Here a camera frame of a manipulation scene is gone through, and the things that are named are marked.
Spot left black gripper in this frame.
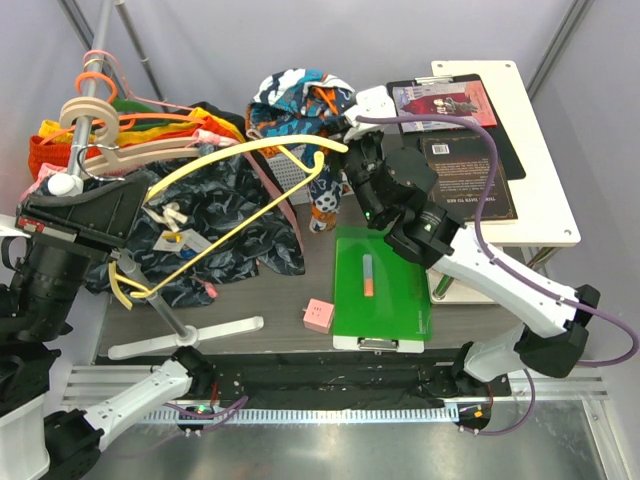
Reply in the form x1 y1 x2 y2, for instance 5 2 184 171
17 168 157 336

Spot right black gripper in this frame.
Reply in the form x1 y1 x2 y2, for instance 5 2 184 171
326 112 385 225

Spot yellow clothes hanger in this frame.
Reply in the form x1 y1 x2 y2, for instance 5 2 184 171
107 133 350 311

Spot colourful patterned shorts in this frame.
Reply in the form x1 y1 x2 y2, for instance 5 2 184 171
245 68 355 233

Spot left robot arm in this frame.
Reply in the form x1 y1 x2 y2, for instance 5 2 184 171
1 172 215 479

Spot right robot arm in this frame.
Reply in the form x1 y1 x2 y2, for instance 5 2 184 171
341 132 600 395

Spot orange knitted shorts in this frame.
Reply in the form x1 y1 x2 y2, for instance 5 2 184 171
28 113 251 181

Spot yellow shorts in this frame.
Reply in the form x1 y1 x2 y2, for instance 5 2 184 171
39 107 216 146

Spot dark patterned shorts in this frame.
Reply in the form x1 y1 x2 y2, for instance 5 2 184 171
125 155 305 308

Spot beige wooden hanger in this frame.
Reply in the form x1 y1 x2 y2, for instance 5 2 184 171
65 119 199 180

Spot orange clothes hanger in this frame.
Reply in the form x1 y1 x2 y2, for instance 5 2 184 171
59 71 205 132

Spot pink clothes hanger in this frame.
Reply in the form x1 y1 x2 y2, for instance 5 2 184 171
83 49 194 112

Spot silver clothes rack pole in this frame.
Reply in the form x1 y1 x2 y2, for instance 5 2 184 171
49 0 199 347

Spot white garment tags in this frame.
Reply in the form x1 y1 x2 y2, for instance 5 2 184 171
143 202 211 260

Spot white perforated plastic basket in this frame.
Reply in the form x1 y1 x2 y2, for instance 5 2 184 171
263 146 324 205

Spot black hardcover book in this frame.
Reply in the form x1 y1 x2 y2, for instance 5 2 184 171
419 132 518 223

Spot red illustrated book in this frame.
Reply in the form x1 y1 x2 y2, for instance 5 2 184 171
387 78 498 128

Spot black garment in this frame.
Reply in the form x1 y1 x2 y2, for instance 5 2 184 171
192 101 250 147

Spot orange marker pen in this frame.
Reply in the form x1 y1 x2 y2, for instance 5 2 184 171
362 254 374 298

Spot green clipboard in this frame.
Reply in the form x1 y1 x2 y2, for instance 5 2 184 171
332 226 432 353

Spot black clipboard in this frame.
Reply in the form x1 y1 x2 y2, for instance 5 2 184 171
386 73 526 180

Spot white rack base foot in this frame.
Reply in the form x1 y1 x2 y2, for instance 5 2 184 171
108 316 264 360

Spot pink cube power adapter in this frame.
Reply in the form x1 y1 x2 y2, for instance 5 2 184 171
303 298 335 334

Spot white side table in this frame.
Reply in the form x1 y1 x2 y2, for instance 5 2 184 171
431 60 581 276

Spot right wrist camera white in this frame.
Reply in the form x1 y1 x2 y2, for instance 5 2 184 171
343 85 396 143

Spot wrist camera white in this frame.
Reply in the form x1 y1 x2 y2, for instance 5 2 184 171
0 214 31 238
343 85 396 143

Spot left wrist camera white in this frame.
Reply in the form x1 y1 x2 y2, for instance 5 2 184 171
0 214 31 238

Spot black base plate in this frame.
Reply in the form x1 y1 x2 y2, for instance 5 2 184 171
207 349 511 411

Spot white cable duct strip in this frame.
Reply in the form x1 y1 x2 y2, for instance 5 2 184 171
141 404 459 425

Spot aluminium rail frame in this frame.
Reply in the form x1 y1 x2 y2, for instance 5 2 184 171
90 369 630 479

